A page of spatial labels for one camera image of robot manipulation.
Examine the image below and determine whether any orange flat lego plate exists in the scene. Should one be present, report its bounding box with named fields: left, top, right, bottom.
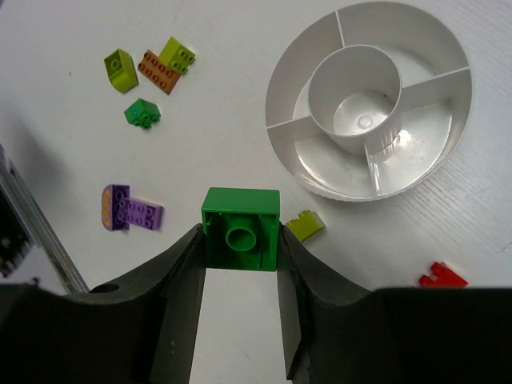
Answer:
left=137, top=50, right=181, bottom=95

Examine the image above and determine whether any dark green square lego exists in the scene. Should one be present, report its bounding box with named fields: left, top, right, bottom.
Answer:
left=201, top=187, right=280, bottom=271

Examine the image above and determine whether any purple lego assembly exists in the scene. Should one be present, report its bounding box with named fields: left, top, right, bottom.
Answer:
left=101, top=184, right=164, bottom=231

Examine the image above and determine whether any aluminium table front rail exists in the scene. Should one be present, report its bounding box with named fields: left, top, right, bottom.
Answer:
left=1, top=150, right=89, bottom=295

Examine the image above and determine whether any lime green tall lego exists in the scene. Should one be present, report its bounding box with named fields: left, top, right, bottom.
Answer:
left=159, top=37, right=195, bottom=75

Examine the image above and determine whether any lime green sloped lego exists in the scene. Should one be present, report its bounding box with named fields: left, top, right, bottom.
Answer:
left=104, top=49, right=138, bottom=94

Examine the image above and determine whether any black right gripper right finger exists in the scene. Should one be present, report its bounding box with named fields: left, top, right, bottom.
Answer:
left=277, top=230, right=511, bottom=383

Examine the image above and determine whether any lime green curved lego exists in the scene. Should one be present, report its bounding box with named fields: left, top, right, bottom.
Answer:
left=286, top=210, right=326, bottom=242

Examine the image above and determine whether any white round divided container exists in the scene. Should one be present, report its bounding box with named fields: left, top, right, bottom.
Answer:
left=265, top=1, right=474, bottom=202

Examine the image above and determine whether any dark green sloped lego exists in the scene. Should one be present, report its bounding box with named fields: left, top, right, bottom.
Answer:
left=124, top=98, right=161, bottom=130

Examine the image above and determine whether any red long lego brick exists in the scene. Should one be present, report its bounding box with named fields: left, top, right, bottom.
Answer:
left=414, top=262, right=469, bottom=288

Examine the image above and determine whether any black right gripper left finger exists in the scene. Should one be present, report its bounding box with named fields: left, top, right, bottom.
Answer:
left=1, top=226, right=206, bottom=383

